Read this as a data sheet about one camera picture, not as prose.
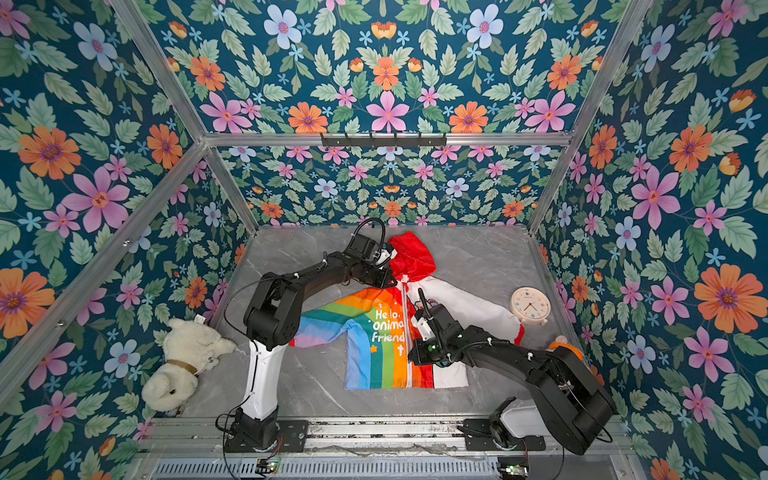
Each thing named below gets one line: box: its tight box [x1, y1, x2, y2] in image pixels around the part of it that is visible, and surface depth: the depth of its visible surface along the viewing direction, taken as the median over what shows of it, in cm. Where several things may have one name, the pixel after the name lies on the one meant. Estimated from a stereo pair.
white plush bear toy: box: [141, 314, 237, 411], surface depth 81 cm
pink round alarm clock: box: [510, 286, 552, 326], surface depth 97 cm
